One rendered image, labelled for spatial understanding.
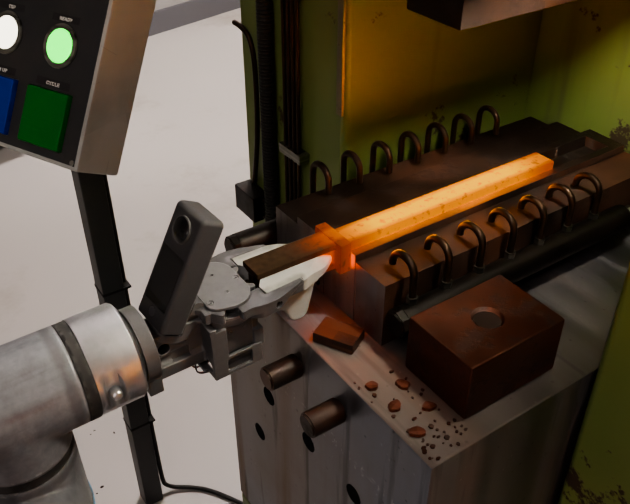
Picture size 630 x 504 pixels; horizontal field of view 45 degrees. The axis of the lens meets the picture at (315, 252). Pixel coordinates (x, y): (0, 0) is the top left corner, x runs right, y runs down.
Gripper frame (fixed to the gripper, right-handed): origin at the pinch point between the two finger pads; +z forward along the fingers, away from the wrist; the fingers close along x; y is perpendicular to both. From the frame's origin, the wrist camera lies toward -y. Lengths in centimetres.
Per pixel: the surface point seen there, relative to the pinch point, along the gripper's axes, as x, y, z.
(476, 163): -5.5, 1.6, 27.7
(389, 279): 6.9, 0.9, 4.1
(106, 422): -85, 100, -7
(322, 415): 9.3, 11.8, -5.7
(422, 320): 12.3, 2.1, 3.7
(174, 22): -338, 99, 134
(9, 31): -54, -9, -12
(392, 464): 17.2, 12.9, -3.2
